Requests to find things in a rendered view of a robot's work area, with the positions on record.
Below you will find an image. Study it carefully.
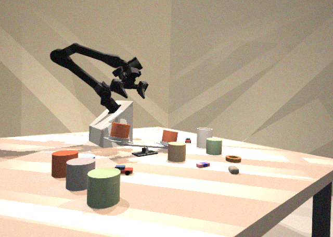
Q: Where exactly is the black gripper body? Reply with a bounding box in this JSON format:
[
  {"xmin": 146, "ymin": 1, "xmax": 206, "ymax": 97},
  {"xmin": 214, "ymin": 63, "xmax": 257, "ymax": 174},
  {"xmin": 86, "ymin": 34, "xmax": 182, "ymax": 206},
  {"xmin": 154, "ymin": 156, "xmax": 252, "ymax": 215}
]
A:
[{"xmin": 110, "ymin": 73, "xmax": 148, "ymax": 92}]

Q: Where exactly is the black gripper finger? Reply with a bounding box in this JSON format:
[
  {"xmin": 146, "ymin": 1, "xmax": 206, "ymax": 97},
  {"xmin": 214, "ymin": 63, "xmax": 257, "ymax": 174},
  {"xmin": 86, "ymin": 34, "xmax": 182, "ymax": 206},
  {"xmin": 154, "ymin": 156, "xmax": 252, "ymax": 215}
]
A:
[
  {"xmin": 138, "ymin": 84, "xmax": 147, "ymax": 99},
  {"xmin": 114, "ymin": 82, "xmax": 128, "ymax": 98}
]

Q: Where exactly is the orange flat ring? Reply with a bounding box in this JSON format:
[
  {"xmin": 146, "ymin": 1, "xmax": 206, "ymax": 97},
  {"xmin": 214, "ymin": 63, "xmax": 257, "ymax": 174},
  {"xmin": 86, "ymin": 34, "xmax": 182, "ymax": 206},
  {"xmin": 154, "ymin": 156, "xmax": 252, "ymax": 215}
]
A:
[{"xmin": 226, "ymin": 155, "xmax": 241, "ymax": 163}]

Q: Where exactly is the pink and blue eraser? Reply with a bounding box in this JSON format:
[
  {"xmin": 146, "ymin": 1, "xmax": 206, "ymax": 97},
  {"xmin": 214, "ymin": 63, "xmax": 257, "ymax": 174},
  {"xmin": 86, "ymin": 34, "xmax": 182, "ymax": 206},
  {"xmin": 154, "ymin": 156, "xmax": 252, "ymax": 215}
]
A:
[{"xmin": 196, "ymin": 161, "xmax": 210, "ymax": 168}]

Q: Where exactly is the green cylinder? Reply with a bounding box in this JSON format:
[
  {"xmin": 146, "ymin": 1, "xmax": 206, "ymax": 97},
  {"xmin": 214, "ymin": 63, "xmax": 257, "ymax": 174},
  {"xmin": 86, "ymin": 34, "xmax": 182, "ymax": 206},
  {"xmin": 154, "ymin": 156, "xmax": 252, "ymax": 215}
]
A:
[
  {"xmin": 206, "ymin": 138, "xmax": 222, "ymax": 155},
  {"xmin": 87, "ymin": 168, "xmax": 121, "ymax": 209}
]

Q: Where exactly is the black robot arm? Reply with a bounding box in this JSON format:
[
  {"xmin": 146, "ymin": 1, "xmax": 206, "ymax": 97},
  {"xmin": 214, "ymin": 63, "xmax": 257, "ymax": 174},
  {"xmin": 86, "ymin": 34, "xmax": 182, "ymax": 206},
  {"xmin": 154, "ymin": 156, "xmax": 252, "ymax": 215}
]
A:
[{"xmin": 50, "ymin": 43, "xmax": 142, "ymax": 114}]

